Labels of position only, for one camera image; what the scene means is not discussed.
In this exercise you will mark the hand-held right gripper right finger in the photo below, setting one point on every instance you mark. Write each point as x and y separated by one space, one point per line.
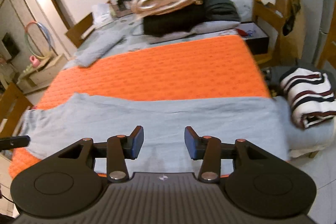
190 142

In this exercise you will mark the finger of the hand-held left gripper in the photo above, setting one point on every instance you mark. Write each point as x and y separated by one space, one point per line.
14 141

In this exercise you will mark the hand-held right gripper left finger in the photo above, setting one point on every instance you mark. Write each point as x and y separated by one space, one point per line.
137 141

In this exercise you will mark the grey sweatpants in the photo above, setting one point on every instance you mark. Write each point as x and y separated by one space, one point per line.
183 113

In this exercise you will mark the wooden chair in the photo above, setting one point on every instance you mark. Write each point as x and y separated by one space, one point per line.
13 106
265 19
78 29

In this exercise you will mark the beige TV cabinet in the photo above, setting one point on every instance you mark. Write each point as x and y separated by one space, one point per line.
44 71

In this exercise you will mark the orange flower-embossed mat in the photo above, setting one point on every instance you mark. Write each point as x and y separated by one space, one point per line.
170 69

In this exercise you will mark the pink kettlebell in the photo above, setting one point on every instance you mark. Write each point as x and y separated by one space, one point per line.
34 62

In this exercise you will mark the multicoloured hula hoop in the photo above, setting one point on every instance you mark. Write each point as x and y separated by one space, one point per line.
25 32

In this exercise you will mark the leaf-patterned tablecloth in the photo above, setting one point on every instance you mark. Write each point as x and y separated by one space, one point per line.
126 29

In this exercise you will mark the cream cloth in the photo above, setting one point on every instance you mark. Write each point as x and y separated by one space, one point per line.
304 151

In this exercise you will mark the light grey folded garment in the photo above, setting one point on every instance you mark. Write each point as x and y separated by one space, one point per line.
210 28

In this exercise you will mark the black cardboard box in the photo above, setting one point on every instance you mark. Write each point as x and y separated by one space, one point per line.
258 40

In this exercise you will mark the black folded garment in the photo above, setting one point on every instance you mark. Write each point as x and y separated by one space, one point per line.
170 19

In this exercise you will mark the striped sweater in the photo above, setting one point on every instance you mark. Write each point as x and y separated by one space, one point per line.
307 98

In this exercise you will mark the white paper bag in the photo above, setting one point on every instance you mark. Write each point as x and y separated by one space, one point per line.
103 14

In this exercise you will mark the dark folded garment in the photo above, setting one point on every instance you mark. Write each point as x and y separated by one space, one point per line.
220 8

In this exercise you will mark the brown framed doorway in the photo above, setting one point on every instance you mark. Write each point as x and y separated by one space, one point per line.
53 1

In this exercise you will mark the silver refrigerator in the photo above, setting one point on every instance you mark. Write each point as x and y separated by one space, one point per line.
328 3

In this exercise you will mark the black wall TV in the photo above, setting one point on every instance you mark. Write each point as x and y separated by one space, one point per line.
10 47

